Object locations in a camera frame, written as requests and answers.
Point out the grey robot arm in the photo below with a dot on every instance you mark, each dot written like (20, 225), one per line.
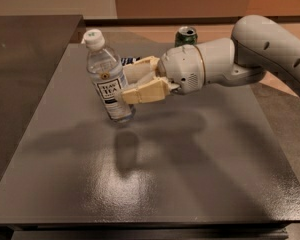
(257, 45)

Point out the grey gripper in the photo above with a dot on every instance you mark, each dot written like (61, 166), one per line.
(180, 67)

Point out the dark blue snack packet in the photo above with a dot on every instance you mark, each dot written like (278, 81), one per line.
(129, 60)

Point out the clear blue-labelled plastic bottle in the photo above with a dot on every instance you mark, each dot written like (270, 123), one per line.
(106, 72)

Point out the green soda can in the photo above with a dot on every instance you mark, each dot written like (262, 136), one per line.
(186, 35)

